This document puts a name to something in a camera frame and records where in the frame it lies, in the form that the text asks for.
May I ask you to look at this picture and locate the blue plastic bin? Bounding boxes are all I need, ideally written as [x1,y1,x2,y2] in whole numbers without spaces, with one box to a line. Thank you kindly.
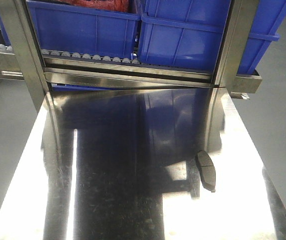
[27,0,140,58]
[138,0,286,75]

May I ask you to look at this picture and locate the left blue plastic bin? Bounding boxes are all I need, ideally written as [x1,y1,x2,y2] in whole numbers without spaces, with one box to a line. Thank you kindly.
[27,0,140,58]

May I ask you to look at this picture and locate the right blue plastic bin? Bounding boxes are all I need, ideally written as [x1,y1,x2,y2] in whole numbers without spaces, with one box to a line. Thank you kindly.
[138,0,286,75]

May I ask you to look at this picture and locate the stainless steel rack frame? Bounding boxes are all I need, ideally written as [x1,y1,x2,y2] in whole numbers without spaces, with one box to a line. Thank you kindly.
[0,0,261,106]

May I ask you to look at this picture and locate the red contents in bin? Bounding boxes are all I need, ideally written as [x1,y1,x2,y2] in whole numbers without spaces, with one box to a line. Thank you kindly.
[60,0,130,12]

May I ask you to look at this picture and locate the grey brake pad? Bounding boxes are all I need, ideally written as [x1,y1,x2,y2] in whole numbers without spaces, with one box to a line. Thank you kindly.
[195,150,216,193]

